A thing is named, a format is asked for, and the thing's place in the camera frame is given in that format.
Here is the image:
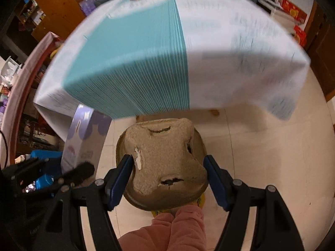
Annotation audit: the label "person's pink trousered legs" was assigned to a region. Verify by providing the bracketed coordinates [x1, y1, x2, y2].
[118, 204, 206, 251]

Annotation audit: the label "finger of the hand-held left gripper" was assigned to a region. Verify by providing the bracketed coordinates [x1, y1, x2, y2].
[19, 161, 95, 192]
[3, 158, 51, 181]

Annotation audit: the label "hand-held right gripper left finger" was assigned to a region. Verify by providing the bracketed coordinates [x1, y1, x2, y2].
[33, 155, 134, 251]

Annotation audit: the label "purple box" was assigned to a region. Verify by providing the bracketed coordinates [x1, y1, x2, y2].
[79, 0, 98, 16]

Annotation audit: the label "white teal tablecloth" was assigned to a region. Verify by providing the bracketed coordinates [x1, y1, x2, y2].
[33, 0, 311, 143]

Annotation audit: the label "brown pulp cup carrier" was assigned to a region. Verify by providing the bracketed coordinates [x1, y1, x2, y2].
[123, 118, 210, 210]

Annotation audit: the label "large red gift box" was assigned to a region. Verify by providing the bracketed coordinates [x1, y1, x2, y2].
[281, 0, 308, 23]

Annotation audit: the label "white low cabinet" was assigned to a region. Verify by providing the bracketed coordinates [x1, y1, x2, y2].
[258, 0, 286, 16]

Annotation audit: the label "blue plastic stool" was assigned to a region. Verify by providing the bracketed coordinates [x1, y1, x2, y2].
[29, 150, 64, 189]

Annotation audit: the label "black cable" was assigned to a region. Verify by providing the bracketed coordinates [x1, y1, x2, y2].
[0, 129, 10, 169]

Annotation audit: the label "brown wooden door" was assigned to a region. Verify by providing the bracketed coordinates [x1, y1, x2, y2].
[305, 0, 335, 102]

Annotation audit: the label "purple white carton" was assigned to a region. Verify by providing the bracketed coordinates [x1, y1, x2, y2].
[61, 104, 112, 174]

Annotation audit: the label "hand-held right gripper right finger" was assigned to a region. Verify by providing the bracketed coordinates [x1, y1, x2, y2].
[203, 155, 305, 251]

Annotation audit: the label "pink cloth covered furniture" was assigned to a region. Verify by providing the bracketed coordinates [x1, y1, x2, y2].
[0, 31, 63, 165]

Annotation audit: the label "wooden cabinet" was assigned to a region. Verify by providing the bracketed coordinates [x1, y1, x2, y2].
[5, 0, 87, 42]

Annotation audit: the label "small red gift box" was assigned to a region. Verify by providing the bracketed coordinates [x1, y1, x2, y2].
[293, 25, 308, 47]

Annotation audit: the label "yellow item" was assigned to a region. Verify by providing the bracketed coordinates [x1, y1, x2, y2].
[50, 43, 63, 58]

